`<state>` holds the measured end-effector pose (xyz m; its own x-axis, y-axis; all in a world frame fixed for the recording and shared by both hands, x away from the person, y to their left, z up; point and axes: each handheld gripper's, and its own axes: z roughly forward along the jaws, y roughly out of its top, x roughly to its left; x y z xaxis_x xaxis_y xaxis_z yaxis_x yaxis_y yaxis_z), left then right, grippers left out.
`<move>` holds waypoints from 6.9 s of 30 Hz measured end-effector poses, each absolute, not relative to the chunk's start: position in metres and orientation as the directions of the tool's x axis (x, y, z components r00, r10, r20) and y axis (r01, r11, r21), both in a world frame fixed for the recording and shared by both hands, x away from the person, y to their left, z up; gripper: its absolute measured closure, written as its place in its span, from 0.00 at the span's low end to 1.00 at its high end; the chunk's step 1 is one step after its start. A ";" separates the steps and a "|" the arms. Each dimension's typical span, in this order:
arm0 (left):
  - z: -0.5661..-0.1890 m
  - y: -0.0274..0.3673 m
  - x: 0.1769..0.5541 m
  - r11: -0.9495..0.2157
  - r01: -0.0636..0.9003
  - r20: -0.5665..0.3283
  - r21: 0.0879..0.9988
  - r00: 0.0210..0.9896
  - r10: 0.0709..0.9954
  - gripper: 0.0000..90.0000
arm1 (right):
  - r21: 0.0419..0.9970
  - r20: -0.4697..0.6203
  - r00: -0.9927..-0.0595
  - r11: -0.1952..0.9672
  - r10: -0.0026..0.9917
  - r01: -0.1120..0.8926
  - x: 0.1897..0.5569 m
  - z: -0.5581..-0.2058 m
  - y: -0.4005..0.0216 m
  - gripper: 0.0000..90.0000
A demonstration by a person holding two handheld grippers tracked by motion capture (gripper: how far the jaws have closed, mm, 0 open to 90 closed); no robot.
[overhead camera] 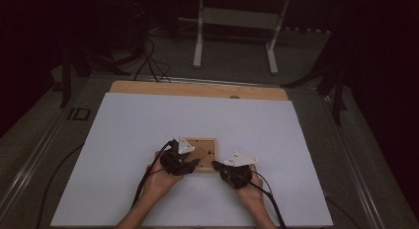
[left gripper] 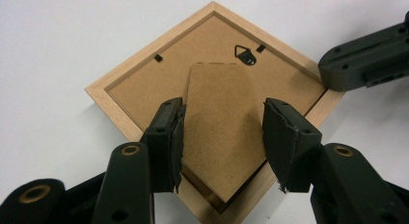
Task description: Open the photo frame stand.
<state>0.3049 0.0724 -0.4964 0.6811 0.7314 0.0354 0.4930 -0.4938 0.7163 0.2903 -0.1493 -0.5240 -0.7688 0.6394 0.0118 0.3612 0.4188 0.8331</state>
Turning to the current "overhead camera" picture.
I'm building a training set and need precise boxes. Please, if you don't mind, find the person's right hand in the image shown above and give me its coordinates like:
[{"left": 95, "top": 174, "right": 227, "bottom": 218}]
[{"left": 234, "top": 163, "right": 265, "bottom": 204}]

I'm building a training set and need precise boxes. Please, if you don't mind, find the black floor box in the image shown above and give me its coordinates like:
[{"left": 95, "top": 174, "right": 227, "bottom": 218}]
[{"left": 66, "top": 107, "right": 92, "bottom": 121}]

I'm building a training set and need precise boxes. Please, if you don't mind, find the white metal table frame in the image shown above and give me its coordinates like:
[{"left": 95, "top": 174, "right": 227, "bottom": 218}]
[{"left": 177, "top": 0, "right": 331, "bottom": 76}]

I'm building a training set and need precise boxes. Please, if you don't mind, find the aluminium floor rail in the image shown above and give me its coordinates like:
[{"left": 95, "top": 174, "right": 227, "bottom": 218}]
[
  {"left": 88, "top": 72, "right": 318, "bottom": 91},
  {"left": 0, "top": 105, "right": 72, "bottom": 218},
  {"left": 319, "top": 93, "right": 387, "bottom": 229}
]

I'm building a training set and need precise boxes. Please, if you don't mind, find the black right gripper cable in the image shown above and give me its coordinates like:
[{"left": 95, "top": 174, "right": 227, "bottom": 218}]
[{"left": 246, "top": 170, "right": 289, "bottom": 229}]

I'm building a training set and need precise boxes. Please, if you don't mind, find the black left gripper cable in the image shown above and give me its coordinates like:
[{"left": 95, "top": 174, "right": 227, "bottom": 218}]
[{"left": 130, "top": 139, "right": 176, "bottom": 209}]

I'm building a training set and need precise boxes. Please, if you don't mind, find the wooden picture frame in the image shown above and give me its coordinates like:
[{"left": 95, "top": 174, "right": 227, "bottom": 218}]
[{"left": 182, "top": 136, "right": 218, "bottom": 174}]

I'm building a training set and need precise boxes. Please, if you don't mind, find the bundle of black floor cables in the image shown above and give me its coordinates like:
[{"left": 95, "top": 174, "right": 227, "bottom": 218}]
[{"left": 132, "top": 35, "right": 173, "bottom": 84}]

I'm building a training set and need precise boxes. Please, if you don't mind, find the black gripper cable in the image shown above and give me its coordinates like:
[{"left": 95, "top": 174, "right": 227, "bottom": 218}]
[
  {"left": 130, "top": 139, "right": 176, "bottom": 209},
  {"left": 246, "top": 170, "right": 289, "bottom": 229}
]

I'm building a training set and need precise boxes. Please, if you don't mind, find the black floor cable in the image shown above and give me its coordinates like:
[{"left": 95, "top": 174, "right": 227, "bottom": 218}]
[
  {"left": 325, "top": 196, "right": 361, "bottom": 229},
  {"left": 35, "top": 143, "right": 84, "bottom": 229}
]

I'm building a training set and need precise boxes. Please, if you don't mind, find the black stand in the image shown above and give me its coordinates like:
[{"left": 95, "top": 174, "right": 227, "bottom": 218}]
[
  {"left": 58, "top": 40, "right": 132, "bottom": 109},
  {"left": 281, "top": 31, "right": 349, "bottom": 126}
]

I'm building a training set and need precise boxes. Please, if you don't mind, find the white table mat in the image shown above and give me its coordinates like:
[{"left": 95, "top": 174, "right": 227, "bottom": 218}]
[{"left": 49, "top": 92, "right": 334, "bottom": 228}]

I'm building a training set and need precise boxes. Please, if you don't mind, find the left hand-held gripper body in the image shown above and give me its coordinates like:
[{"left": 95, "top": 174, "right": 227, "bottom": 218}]
[{"left": 159, "top": 135, "right": 199, "bottom": 177}]

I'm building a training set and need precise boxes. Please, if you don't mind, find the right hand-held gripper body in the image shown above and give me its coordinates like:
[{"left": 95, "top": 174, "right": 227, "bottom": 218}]
[{"left": 218, "top": 151, "right": 259, "bottom": 191}]

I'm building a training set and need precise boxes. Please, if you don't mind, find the person's left hand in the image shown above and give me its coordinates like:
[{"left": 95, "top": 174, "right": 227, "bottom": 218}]
[{"left": 141, "top": 151, "right": 186, "bottom": 204}]

